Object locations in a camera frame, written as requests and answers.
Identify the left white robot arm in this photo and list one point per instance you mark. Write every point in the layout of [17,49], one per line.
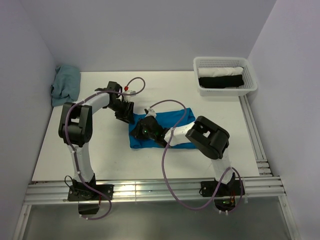
[76,130]

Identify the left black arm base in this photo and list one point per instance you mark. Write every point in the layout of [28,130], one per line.
[89,201]

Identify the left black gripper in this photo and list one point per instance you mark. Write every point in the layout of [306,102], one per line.
[127,115]

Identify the grey-blue crumpled t-shirt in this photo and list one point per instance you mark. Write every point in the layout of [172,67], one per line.
[66,85]

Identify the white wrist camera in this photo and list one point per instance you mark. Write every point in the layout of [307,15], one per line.
[128,94]
[150,114]

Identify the white perforated plastic basket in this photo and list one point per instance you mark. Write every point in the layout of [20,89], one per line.
[204,63]

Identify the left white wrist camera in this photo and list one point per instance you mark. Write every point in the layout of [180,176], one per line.
[128,94]

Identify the aluminium front rail frame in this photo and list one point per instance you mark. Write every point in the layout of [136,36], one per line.
[52,193]

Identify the white rolled t-shirt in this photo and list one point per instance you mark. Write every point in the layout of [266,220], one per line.
[220,71]

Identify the black rolled t-shirt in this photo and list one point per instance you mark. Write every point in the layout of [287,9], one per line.
[221,82]

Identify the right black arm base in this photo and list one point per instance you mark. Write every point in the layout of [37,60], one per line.
[225,197]

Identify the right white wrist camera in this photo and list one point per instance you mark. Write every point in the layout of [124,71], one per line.
[150,114]

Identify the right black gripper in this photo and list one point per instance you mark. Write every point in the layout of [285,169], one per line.
[136,132]

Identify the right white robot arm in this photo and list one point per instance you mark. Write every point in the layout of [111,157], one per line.
[207,137]

